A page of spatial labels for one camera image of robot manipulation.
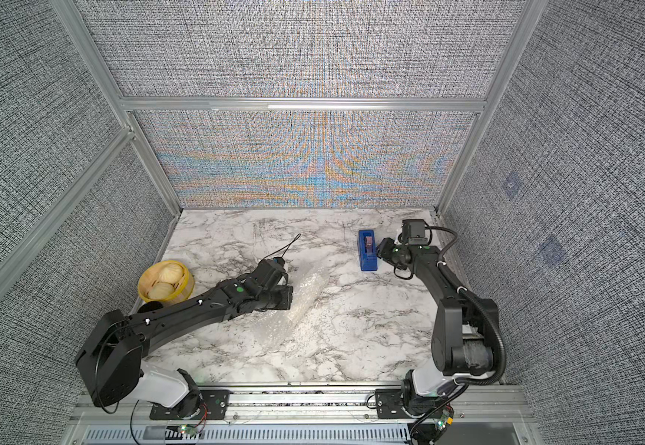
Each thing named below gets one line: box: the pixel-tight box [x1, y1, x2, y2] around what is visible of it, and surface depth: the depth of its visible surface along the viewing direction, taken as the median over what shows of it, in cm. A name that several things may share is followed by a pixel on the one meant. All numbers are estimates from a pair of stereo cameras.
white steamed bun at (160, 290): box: [148, 281, 176, 300], surface depth 93 cm
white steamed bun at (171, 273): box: [158, 263, 185, 284], surface depth 96 cm
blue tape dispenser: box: [357, 228, 379, 272], surface depth 102 cm
